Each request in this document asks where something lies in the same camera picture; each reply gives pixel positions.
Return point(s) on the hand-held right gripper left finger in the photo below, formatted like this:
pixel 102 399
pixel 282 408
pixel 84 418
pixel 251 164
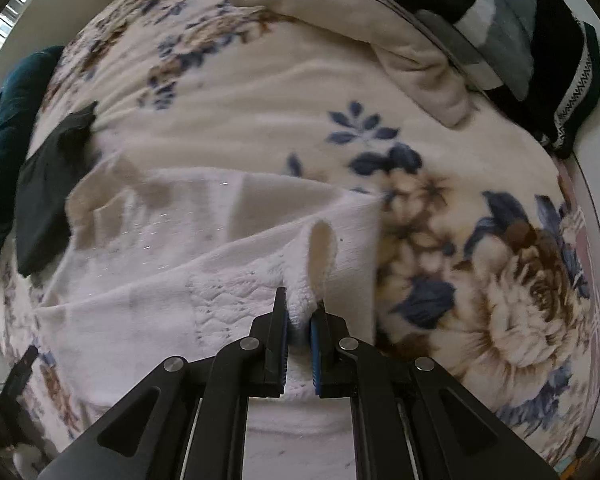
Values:
pixel 281 355

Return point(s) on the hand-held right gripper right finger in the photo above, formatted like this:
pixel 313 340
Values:
pixel 315 355

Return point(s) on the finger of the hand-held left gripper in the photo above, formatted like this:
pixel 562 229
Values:
pixel 20 375

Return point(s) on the white knitted sweater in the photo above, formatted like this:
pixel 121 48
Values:
pixel 180 270

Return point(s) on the black cloth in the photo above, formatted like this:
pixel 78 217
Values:
pixel 47 190

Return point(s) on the floral fleece blanket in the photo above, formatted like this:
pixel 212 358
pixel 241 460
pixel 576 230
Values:
pixel 290 125

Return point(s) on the dark teal garment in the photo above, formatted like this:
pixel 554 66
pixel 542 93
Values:
pixel 5 125

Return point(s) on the beige fleece garment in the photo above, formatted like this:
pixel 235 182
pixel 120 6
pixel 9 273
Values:
pixel 395 40

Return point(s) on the dark striped knit sweater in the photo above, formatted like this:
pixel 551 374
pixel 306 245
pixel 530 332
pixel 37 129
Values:
pixel 520 35

